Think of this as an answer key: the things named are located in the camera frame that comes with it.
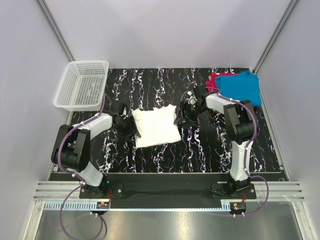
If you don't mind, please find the white printed t shirt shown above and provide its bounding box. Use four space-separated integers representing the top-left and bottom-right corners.
132 104 182 149

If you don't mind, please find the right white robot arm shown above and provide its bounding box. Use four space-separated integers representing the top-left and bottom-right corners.
174 85 257 184

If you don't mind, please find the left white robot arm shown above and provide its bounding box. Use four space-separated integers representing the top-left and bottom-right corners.
51 101 141 187

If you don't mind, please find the red folded t shirt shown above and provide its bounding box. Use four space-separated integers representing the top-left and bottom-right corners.
205 72 236 92

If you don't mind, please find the black marble pattern mat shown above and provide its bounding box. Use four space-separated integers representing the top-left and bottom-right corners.
49 67 291 182

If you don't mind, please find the blue folded t shirt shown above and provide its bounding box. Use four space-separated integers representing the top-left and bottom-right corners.
215 71 262 107

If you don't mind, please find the white plastic basket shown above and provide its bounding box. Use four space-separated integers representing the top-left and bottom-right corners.
53 60 109 112

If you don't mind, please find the left small circuit board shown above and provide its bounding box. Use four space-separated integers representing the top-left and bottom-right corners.
96 201 110 209

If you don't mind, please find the small circuit board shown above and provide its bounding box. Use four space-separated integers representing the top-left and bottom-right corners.
96 201 110 209
230 202 247 211

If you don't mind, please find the right small circuit board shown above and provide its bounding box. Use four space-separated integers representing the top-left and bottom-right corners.
230 202 247 211

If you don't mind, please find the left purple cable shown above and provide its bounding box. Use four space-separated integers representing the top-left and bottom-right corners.
56 93 112 240

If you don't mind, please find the purple cable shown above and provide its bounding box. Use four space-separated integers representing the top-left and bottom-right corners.
205 87 271 217
56 93 112 240

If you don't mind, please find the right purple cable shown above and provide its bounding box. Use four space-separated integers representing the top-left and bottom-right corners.
205 87 271 217

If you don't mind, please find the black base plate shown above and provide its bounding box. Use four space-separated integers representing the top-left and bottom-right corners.
79 173 257 200

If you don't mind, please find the white slotted cable duct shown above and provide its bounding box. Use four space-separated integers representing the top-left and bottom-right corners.
44 200 231 212

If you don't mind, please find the aluminium rail profile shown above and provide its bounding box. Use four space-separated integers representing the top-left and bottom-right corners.
33 181 305 202

